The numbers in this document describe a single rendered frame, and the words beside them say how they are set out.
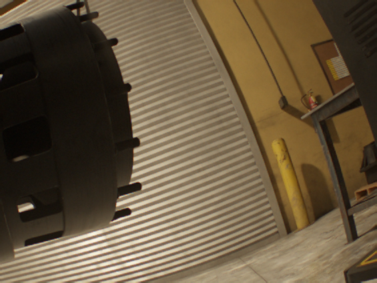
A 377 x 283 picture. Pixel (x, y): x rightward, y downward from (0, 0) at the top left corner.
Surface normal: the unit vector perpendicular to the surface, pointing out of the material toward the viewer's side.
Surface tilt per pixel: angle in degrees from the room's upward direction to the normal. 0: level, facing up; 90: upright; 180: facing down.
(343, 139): 90
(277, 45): 90
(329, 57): 90
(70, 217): 155
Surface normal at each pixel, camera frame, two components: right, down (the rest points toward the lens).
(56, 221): 0.49, 0.71
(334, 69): -0.04, -0.14
